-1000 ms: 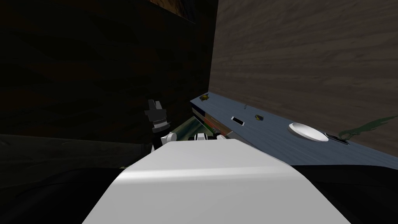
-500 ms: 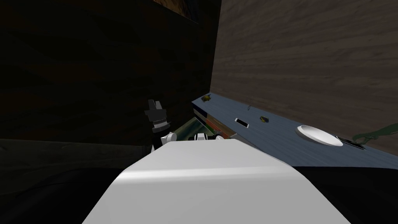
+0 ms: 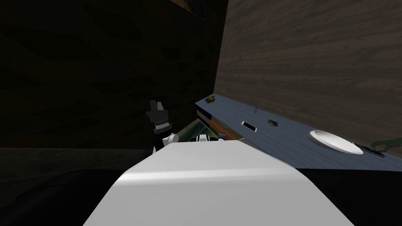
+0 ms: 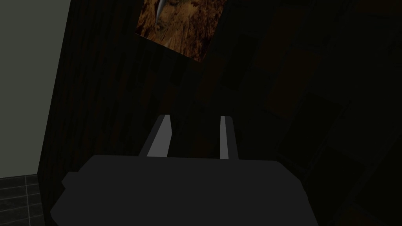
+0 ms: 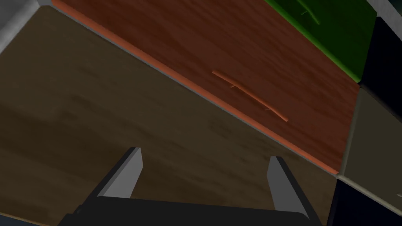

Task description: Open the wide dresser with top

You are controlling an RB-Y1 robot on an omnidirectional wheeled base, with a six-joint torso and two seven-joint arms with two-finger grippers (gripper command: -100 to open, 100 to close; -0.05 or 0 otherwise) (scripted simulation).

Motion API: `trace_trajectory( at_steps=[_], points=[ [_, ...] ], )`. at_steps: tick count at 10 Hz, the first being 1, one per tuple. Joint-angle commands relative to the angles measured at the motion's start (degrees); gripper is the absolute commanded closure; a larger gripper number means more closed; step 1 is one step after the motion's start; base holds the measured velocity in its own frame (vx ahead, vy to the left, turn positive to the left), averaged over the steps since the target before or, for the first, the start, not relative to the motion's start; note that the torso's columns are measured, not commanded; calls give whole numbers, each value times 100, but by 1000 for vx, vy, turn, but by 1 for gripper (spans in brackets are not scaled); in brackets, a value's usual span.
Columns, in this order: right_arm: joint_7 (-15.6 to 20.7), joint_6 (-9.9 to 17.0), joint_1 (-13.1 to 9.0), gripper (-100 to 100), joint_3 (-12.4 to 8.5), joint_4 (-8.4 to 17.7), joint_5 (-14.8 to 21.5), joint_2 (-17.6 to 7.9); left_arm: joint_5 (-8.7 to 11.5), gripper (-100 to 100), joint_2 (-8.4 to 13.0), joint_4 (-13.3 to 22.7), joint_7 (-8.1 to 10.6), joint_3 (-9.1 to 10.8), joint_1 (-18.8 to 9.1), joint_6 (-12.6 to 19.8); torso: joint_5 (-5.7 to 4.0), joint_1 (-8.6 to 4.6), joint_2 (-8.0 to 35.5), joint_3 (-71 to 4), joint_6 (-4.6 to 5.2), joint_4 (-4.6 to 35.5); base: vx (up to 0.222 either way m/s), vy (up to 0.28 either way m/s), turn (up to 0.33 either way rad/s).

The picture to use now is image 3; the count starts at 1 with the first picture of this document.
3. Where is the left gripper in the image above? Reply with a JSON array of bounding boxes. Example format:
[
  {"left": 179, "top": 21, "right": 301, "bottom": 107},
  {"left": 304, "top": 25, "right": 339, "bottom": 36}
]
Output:
[{"left": 146, "top": 100, "right": 170, "bottom": 125}]

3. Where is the black and white phone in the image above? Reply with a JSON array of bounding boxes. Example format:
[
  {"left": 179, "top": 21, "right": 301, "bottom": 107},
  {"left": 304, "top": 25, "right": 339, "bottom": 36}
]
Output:
[{"left": 241, "top": 120, "right": 258, "bottom": 133}]

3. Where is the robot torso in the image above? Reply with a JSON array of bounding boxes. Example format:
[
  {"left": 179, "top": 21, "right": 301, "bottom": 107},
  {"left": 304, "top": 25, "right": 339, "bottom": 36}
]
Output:
[{"left": 83, "top": 134, "right": 356, "bottom": 226}]

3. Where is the blue table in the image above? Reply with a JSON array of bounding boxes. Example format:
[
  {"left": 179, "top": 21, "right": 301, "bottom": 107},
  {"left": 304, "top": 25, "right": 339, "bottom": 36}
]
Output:
[{"left": 194, "top": 94, "right": 402, "bottom": 172}]

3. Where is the white plate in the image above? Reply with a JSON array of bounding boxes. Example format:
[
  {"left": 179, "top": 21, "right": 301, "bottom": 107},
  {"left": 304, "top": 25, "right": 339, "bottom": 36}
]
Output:
[{"left": 307, "top": 129, "right": 364, "bottom": 155}]

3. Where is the flat black object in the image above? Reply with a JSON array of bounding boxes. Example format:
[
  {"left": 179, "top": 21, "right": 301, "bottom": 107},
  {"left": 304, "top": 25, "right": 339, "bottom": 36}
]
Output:
[{"left": 351, "top": 141, "right": 387, "bottom": 159}]

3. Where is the green plant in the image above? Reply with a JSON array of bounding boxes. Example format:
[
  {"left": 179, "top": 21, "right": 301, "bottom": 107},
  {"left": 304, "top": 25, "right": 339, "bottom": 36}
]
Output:
[{"left": 370, "top": 137, "right": 402, "bottom": 153}]

